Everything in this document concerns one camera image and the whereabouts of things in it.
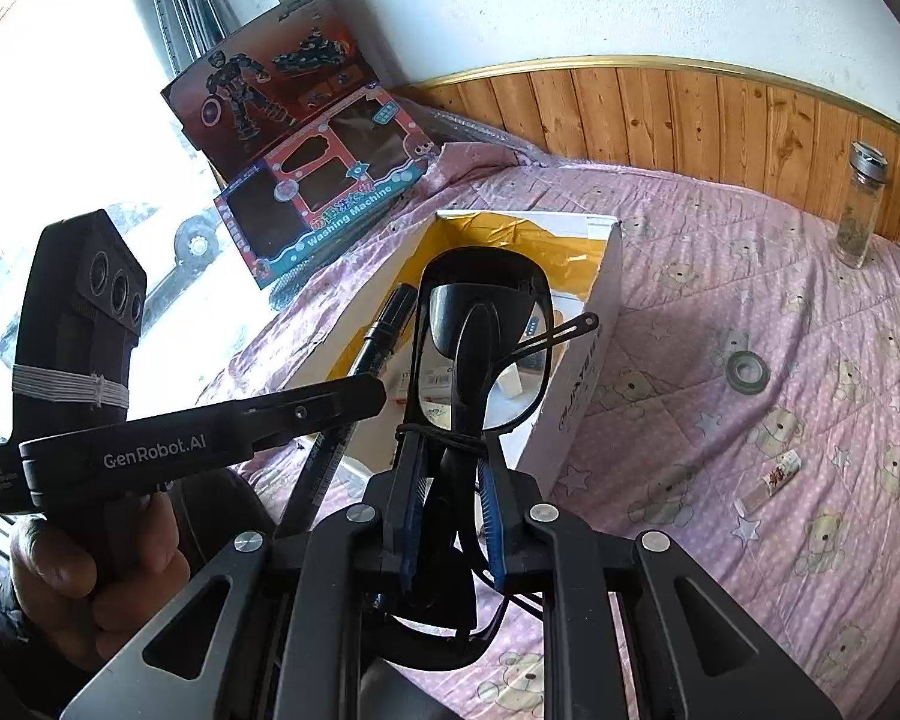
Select pink bear quilt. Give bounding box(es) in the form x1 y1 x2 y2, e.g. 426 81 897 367
203 143 900 718

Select washing machine toy box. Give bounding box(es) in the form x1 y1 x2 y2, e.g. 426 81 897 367
215 85 436 288

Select white cardboard box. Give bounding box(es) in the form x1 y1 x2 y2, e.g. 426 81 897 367
289 210 622 491

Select black flashlight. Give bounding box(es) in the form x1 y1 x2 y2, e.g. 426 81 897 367
272 283 418 539

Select glass jar with lid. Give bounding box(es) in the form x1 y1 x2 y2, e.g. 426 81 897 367
834 140 889 268

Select person's left hand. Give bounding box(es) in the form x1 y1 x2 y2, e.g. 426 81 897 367
11 493 190 671

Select green tape roll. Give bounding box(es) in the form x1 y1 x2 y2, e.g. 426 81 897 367
725 351 770 395

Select small lip balm tube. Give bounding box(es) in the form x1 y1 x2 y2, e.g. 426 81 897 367
733 450 803 518

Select black sunglasses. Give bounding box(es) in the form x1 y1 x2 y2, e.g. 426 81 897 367
376 244 602 673

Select white charger plug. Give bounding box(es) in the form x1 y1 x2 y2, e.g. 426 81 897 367
496 362 541 400

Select robot toy box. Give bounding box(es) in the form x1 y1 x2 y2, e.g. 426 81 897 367
162 0 377 181

